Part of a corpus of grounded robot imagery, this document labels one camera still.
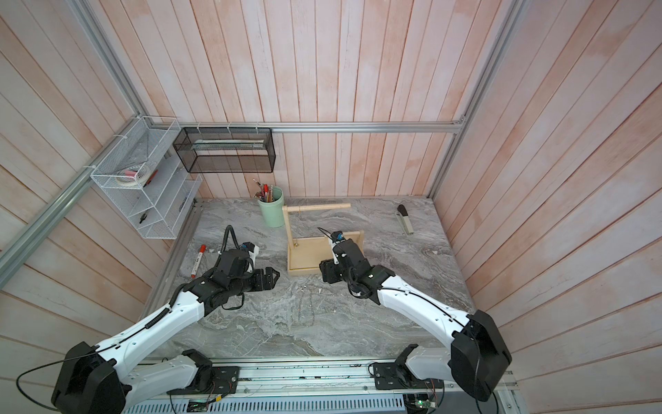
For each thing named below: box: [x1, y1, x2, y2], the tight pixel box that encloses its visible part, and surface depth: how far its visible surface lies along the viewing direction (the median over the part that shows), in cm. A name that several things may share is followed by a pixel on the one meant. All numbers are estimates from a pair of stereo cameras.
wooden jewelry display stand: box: [281, 203, 365, 276], surface depth 104 cm
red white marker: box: [190, 244, 207, 279], surface depth 100 cm
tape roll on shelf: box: [115, 166, 150, 187], surface depth 76 cm
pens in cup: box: [252, 177, 275, 203], surface depth 99 cm
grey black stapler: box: [394, 204, 414, 236], surface depth 110 cm
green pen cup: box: [257, 186, 286, 228], surface depth 103 cm
